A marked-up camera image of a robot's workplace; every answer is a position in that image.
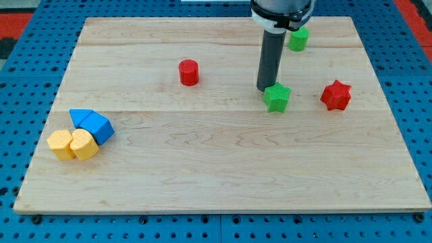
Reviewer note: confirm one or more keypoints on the green star block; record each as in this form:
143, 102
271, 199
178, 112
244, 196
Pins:
276, 98

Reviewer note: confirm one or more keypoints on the red star block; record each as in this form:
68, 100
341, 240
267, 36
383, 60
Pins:
336, 96

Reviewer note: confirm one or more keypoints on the red cylinder block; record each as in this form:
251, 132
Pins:
189, 72

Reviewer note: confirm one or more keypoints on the wooden board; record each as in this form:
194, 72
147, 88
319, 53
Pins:
213, 148

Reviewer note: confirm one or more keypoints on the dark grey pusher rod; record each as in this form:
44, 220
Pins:
271, 50

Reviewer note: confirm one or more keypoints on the blue cube block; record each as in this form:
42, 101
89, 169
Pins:
98, 126

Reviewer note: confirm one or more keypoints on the green cylinder block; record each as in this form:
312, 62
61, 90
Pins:
298, 39

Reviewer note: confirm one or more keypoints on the yellow heart block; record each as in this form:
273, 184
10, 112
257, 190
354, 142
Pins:
83, 144

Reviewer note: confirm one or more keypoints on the blue triangle block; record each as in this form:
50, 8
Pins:
79, 115

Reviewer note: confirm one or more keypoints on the yellow hexagon block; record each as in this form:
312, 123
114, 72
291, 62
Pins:
59, 142

